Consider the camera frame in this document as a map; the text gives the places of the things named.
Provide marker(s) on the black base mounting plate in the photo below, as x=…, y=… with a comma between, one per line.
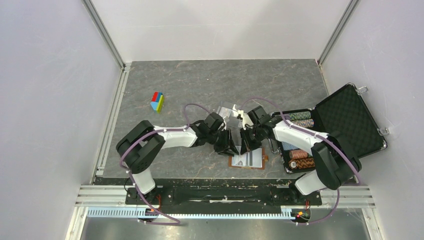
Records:
x=227, y=196

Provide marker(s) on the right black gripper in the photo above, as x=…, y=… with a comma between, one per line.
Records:
x=246, y=145

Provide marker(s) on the white VIP credit card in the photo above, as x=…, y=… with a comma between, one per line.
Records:
x=239, y=161

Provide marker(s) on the blue patterned card deck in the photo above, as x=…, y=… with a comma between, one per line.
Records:
x=288, y=147

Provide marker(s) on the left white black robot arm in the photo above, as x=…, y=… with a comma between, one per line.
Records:
x=139, y=148

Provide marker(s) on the green poker chip roll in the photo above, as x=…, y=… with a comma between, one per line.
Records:
x=298, y=116

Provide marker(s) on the brown leather card holder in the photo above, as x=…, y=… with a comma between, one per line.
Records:
x=265, y=158

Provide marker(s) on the purple poker chip roll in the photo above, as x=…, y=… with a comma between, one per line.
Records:
x=305, y=123

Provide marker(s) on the white slotted cable duct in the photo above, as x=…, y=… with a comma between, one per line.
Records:
x=146, y=213

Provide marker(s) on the black poker chip case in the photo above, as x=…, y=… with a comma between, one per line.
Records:
x=346, y=112

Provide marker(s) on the orange brown poker chip roll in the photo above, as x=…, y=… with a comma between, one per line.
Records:
x=298, y=154

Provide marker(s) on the white card with magnetic stripe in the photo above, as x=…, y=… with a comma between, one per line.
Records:
x=255, y=158

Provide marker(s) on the clear plastic card sleeve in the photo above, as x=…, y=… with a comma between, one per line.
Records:
x=232, y=115

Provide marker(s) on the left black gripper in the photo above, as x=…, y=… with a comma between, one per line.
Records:
x=227, y=141

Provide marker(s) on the multicoloured block toy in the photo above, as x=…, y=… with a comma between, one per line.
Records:
x=157, y=101

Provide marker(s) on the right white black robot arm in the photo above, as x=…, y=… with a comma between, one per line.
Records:
x=335, y=160

